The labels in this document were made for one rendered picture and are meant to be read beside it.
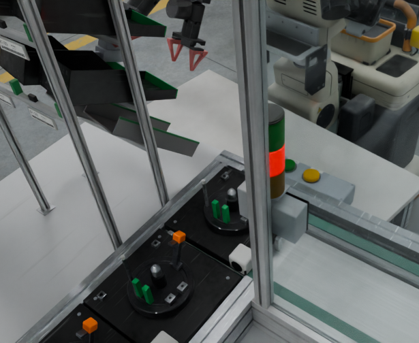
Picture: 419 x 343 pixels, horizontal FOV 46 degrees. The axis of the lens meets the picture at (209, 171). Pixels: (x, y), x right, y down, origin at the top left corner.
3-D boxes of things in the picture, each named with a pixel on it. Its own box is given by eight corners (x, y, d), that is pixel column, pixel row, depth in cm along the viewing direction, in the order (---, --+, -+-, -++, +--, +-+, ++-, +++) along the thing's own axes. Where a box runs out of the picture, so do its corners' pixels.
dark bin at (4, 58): (105, 64, 131) (108, 37, 128) (132, 82, 124) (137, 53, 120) (-2, 65, 113) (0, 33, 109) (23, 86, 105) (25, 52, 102)
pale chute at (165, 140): (163, 136, 138) (169, 122, 137) (192, 157, 130) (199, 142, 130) (82, 111, 116) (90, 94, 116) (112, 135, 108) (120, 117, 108)
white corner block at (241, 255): (241, 253, 110) (240, 241, 108) (257, 262, 108) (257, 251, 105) (228, 267, 108) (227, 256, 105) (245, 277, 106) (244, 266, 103)
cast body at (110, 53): (116, 56, 127) (118, 29, 124) (125, 62, 124) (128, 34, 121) (86, 56, 122) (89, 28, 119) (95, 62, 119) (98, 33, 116)
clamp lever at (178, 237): (175, 258, 105) (179, 229, 102) (182, 263, 104) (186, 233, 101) (163, 265, 103) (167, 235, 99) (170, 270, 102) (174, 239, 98)
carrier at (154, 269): (160, 233, 117) (150, 197, 109) (242, 281, 105) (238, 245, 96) (84, 306, 105) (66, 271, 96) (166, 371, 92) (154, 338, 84)
